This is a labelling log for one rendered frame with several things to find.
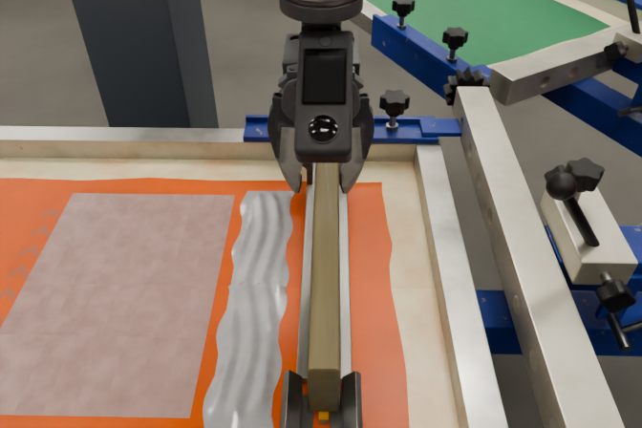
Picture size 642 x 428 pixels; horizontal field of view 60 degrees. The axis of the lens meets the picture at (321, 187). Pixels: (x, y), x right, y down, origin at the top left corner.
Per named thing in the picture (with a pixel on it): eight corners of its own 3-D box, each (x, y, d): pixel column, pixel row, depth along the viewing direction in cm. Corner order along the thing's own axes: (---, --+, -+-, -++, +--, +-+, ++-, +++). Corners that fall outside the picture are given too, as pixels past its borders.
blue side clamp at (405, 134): (246, 167, 90) (242, 131, 85) (249, 148, 93) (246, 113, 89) (434, 169, 89) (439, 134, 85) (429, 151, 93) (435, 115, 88)
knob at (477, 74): (444, 123, 92) (451, 83, 87) (439, 104, 96) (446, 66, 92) (489, 123, 92) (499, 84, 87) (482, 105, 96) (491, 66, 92)
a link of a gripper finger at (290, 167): (301, 164, 64) (316, 96, 58) (298, 199, 59) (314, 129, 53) (273, 160, 63) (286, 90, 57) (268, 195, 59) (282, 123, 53)
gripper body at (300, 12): (358, 86, 59) (364, -31, 51) (361, 133, 52) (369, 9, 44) (286, 85, 59) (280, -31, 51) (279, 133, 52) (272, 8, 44)
